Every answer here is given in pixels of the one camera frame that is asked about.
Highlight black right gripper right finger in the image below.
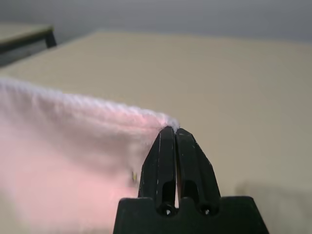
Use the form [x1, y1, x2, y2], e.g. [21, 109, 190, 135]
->
[175, 128, 222, 216]

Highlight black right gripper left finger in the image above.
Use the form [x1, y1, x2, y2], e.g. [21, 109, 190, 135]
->
[138, 125, 177, 216]

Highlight pink terry towel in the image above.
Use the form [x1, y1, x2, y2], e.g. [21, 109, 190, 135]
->
[0, 77, 181, 234]

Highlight side table with black frame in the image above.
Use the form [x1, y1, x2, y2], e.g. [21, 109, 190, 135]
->
[0, 23, 57, 67]

